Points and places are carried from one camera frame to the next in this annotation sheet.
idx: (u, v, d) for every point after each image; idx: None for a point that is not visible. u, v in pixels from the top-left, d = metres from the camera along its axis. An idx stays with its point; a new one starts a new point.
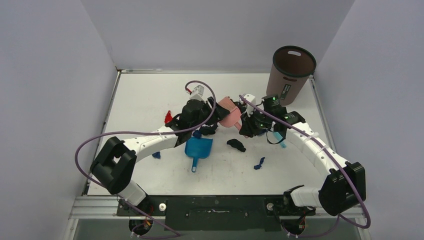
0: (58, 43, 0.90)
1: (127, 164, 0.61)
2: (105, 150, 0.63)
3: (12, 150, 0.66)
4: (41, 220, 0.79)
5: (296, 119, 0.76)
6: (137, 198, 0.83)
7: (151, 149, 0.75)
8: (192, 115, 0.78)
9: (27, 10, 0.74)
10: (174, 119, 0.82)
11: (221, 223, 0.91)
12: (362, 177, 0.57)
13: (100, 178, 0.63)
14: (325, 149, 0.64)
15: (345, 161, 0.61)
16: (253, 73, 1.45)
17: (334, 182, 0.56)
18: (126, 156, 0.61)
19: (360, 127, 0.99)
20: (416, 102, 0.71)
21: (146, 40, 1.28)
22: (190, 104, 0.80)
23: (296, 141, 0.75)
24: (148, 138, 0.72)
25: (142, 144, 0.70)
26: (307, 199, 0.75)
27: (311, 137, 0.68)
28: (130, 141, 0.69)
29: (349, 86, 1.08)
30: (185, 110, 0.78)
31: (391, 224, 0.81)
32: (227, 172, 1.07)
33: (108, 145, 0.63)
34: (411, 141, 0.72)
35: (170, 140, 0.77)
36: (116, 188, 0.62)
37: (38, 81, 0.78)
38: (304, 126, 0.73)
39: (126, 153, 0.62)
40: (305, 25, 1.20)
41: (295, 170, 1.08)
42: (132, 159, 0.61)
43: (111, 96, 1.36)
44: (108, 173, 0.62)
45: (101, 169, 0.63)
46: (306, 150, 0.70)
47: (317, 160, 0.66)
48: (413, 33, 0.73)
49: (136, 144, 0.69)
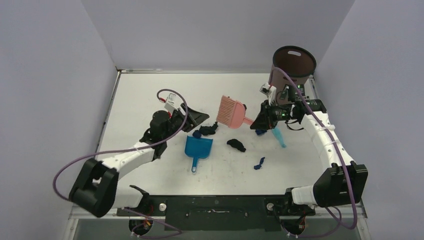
0: (57, 43, 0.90)
1: (111, 181, 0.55)
2: (84, 171, 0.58)
3: (12, 150, 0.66)
4: (41, 220, 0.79)
5: (317, 107, 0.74)
6: (135, 199, 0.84)
7: (129, 167, 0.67)
8: (161, 126, 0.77)
9: (27, 10, 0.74)
10: (146, 133, 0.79)
11: (221, 223, 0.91)
12: (362, 179, 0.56)
13: (82, 203, 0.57)
14: (335, 143, 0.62)
15: (351, 160, 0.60)
16: (254, 73, 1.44)
17: (332, 176, 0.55)
18: (109, 174, 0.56)
19: (360, 127, 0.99)
20: (415, 102, 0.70)
21: (146, 39, 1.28)
22: (155, 117, 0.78)
23: (308, 130, 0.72)
24: (127, 155, 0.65)
25: (122, 161, 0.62)
26: (305, 194, 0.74)
27: (326, 128, 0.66)
28: (108, 160, 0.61)
29: (350, 86, 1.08)
30: (153, 124, 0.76)
31: (391, 225, 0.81)
32: (227, 172, 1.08)
33: (86, 165, 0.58)
34: (412, 141, 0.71)
35: (146, 155, 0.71)
36: (102, 209, 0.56)
37: (38, 80, 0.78)
38: (323, 117, 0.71)
39: (109, 170, 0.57)
40: (305, 25, 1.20)
41: (295, 169, 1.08)
42: (114, 175, 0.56)
43: (111, 96, 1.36)
44: (90, 194, 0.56)
45: (82, 193, 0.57)
46: (315, 141, 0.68)
47: (322, 152, 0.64)
48: (412, 34, 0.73)
49: (115, 162, 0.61)
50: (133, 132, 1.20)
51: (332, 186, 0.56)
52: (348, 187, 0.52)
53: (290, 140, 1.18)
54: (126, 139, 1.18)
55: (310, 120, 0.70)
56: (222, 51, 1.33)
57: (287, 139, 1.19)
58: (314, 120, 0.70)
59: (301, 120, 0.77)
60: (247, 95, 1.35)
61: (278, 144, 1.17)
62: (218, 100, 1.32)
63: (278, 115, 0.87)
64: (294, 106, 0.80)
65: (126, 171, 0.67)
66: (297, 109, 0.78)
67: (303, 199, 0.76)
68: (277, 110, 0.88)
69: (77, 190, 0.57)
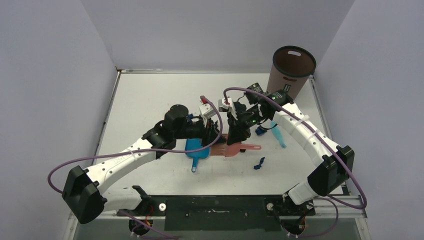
0: (57, 43, 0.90)
1: (90, 198, 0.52)
2: (67, 182, 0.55)
3: (12, 148, 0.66)
4: (41, 220, 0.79)
5: (284, 99, 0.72)
6: (132, 203, 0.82)
7: (123, 173, 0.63)
8: (175, 123, 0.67)
9: (28, 10, 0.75)
10: (156, 125, 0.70)
11: (221, 223, 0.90)
12: (351, 159, 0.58)
13: (71, 208, 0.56)
14: (316, 133, 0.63)
15: (336, 145, 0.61)
16: (253, 72, 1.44)
17: (327, 169, 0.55)
18: (89, 189, 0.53)
19: (360, 127, 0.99)
20: (415, 102, 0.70)
21: (146, 39, 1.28)
22: (173, 110, 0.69)
23: (285, 126, 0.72)
24: (117, 162, 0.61)
25: (109, 170, 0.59)
26: (303, 192, 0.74)
27: (302, 121, 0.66)
28: (93, 169, 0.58)
29: (350, 86, 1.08)
30: (168, 117, 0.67)
31: (391, 225, 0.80)
32: (227, 172, 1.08)
33: (69, 176, 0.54)
34: (411, 140, 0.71)
35: (145, 157, 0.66)
36: (87, 217, 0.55)
37: (38, 81, 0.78)
38: (293, 108, 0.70)
39: (89, 184, 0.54)
40: (304, 26, 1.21)
41: (295, 168, 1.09)
42: (94, 193, 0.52)
43: (111, 96, 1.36)
44: (77, 203, 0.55)
45: (69, 199, 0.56)
46: (296, 135, 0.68)
47: (307, 145, 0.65)
48: (411, 34, 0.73)
49: (100, 172, 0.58)
50: (133, 132, 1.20)
51: (329, 178, 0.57)
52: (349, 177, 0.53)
53: (290, 140, 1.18)
54: (125, 139, 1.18)
55: (283, 116, 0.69)
56: (222, 51, 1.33)
57: (288, 139, 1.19)
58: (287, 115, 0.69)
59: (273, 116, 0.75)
60: None
61: (278, 144, 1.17)
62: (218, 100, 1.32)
63: (250, 123, 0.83)
64: (261, 106, 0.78)
65: (120, 176, 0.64)
66: (265, 108, 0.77)
67: (301, 195, 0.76)
68: (248, 120, 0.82)
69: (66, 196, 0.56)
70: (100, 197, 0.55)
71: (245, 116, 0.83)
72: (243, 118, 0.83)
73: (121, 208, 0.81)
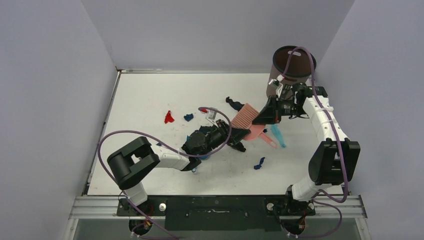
0: (57, 43, 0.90)
1: (149, 163, 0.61)
2: (130, 145, 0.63)
3: (13, 148, 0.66)
4: (42, 220, 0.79)
5: (320, 92, 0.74)
6: (139, 199, 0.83)
7: (164, 163, 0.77)
8: (194, 149, 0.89)
9: (28, 11, 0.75)
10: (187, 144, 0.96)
11: (221, 223, 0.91)
12: (354, 155, 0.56)
13: (115, 169, 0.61)
14: (332, 122, 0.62)
15: (346, 137, 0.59)
16: (253, 73, 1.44)
17: (325, 147, 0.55)
18: (150, 157, 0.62)
19: (359, 127, 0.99)
20: (415, 101, 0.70)
21: (146, 40, 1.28)
22: (192, 138, 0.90)
23: (309, 112, 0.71)
24: (170, 152, 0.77)
25: (164, 153, 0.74)
26: (303, 183, 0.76)
27: (325, 109, 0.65)
28: (156, 146, 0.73)
29: (349, 86, 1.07)
30: (188, 145, 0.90)
31: (391, 225, 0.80)
32: (227, 172, 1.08)
33: (135, 141, 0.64)
34: (412, 140, 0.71)
35: (180, 162, 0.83)
36: (128, 183, 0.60)
37: (38, 81, 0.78)
38: (323, 99, 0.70)
39: (151, 154, 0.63)
40: (304, 26, 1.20)
41: (296, 169, 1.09)
42: (155, 161, 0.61)
43: (111, 96, 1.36)
44: (124, 166, 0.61)
45: (120, 161, 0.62)
46: (314, 122, 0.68)
47: (319, 131, 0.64)
48: (411, 34, 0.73)
49: (159, 151, 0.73)
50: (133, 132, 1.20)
51: (324, 159, 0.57)
52: (341, 160, 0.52)
53: (290, 140, 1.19)
54: (125, 139, 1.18)
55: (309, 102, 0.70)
56: (222, 51, 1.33)
57: (288, 140, 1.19)
58: (315, 102, 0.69)
59: (304, 105, 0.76)
60: (247, 95, 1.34)
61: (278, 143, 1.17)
62: (218, 100, 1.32)
63: (287, 110, 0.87)
64: (297, 93, 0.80)
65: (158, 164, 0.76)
66: (300, 95, 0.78)
67: (301, 190, 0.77)
68: (286, 104, 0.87)
69: (116, 156, 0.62)
70: (150, 169, 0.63)
71: (286, 102, 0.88)
72: (283, 102, 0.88)
73: (128, 199, 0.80)
